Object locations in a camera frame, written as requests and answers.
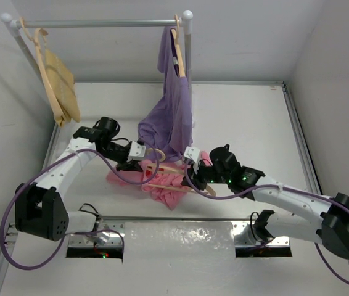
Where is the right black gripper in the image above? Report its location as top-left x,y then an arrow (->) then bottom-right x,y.
181,157 -> 230,191

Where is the beige hanger for pink shirt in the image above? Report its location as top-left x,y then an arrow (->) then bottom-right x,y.
142,147 -> 217,197

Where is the pink t shirt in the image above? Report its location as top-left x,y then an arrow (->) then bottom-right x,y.
105,150 -> 212,211

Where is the purple t shirt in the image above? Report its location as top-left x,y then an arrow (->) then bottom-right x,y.
138,27 -> 192,162

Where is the beige hanger with purple shirt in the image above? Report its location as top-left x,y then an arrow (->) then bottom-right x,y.
171,14 -> 186,77

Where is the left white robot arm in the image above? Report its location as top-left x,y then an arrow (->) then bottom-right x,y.
15,117 -> 146,241

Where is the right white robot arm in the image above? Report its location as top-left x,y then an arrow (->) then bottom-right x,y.
183,145 -> 349,260

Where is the beige hanger with yellow cloth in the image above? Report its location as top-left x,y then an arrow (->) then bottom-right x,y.
20,17 -> 65,127

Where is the yellow folded cloth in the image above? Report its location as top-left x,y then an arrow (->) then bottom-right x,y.
45,49 -> 81,127

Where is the white clothes rack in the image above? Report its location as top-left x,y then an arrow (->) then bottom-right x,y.
0,10 -> 193,92

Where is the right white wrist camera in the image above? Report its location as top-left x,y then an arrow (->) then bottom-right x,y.
183,146 -> 201,172

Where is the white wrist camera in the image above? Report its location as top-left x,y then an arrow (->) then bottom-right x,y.
183,146 -> 201,172
128,141 -> 147,162

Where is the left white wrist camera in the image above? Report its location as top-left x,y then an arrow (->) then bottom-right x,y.
128,141 -> 147,162

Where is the metal base plate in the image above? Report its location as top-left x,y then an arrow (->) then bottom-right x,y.
66,216 -> 292,259

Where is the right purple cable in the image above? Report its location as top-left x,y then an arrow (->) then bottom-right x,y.
184,160 -> 349,289

